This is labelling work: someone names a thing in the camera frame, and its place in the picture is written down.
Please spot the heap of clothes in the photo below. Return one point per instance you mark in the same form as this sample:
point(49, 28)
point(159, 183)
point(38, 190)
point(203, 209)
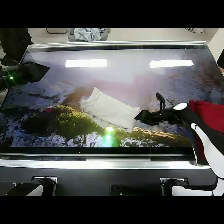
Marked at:
point(87, 34)

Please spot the white T-shirt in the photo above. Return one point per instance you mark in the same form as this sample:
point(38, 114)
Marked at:
point(110, 110)

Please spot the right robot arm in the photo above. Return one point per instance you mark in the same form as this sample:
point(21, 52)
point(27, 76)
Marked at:
point(207, 143)

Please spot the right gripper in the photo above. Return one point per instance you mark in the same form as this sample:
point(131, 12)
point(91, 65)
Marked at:
point(156, 117)

